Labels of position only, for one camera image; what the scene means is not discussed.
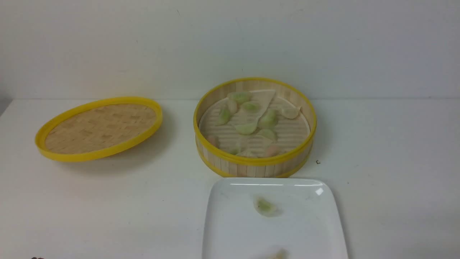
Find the pale dumpling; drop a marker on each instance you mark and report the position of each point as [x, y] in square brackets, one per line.
[278, 254]

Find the green dumpling on plate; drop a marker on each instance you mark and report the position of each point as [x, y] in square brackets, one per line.
[264, 207]

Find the white square plate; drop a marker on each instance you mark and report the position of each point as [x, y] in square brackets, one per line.
[307, 223]

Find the pale dumpling steamer upper left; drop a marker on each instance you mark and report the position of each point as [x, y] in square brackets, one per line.
[232, 106]

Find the pale dumpling steamer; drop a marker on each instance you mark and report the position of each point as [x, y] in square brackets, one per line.
[290, 113]
[232, 106]

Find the green dumpling top of steamer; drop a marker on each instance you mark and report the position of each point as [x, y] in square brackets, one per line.
[240, 97]

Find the white steamer liner paper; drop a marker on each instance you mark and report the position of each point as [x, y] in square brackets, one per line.
[264, 98]

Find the pale dumpling steamer right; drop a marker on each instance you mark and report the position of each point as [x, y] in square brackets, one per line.
[290, 113]

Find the yellow rimmed bamboo steamer basket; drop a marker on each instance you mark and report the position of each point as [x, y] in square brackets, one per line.
[295, 137]

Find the yellow rimmed bamboo steamer lid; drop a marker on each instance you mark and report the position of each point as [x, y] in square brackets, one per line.
[99, 129]

